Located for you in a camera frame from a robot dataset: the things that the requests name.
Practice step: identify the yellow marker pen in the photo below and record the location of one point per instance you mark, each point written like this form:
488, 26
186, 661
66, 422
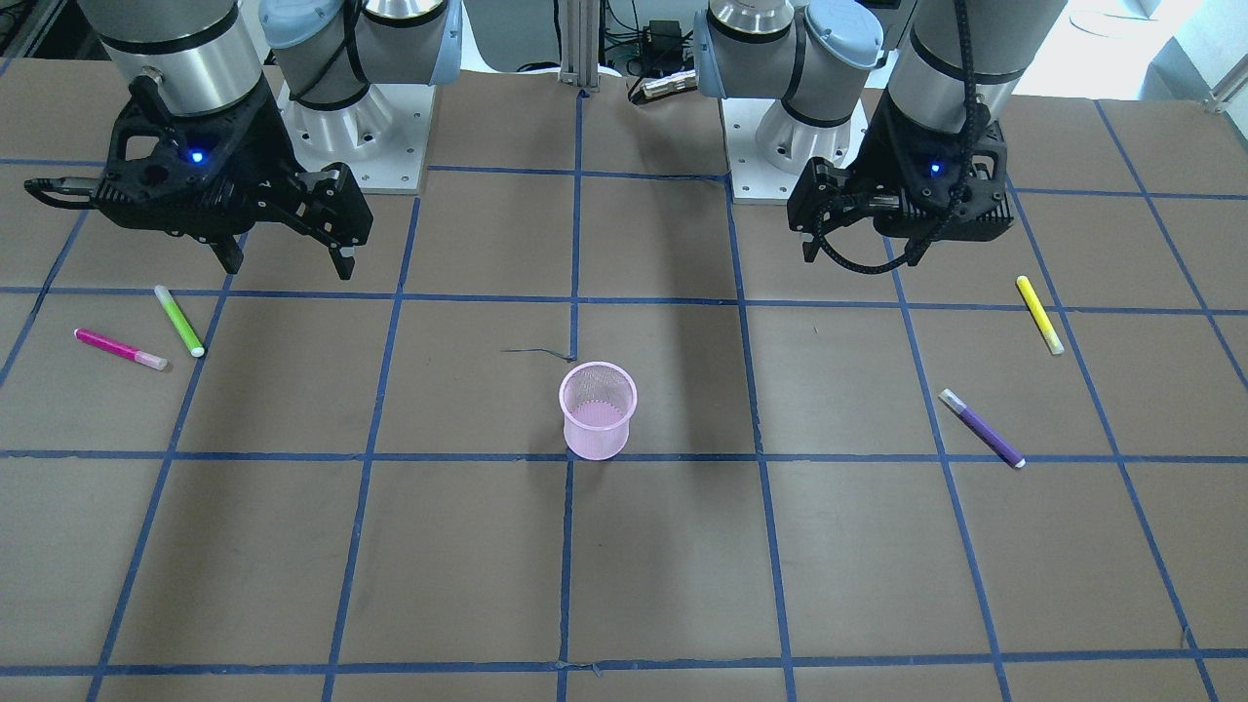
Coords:
1040, 316

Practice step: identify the black gripper finger purple-pen side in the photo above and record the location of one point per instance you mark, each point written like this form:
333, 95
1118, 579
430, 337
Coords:
825, 198

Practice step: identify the black gripper body pink-pen side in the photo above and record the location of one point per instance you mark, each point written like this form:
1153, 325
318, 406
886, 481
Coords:
265, 139

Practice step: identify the pink mesh cup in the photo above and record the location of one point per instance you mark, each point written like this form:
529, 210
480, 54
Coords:
598, 401

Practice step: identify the silver robot arm with pink-pen side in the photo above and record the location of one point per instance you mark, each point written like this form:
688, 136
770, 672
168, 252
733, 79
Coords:
330, 52

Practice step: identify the black power adapter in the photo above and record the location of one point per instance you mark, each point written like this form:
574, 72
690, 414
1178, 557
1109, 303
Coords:
662, 45

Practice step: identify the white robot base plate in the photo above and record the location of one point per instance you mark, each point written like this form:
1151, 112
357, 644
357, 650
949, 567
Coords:
382, 138
756, 156

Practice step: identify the black gripper body purple-pen side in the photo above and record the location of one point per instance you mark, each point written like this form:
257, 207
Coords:
880, 146

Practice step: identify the black gripper finger pink-pen side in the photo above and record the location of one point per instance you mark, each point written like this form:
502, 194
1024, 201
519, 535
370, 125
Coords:
229, 250
330, 207

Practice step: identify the silver robot arm with purple-pen side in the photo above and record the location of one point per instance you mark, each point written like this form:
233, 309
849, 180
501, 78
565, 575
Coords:
816, 58

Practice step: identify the pink marker pen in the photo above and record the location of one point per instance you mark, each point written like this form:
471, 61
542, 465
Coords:
120, 349

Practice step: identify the green marker pen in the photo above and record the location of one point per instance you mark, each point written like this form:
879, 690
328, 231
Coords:
189, 337

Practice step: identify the aluminium frame post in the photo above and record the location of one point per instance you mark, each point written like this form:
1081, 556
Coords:
580, 43

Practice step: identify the purple marker pen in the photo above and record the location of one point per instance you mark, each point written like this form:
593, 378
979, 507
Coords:
982, 429

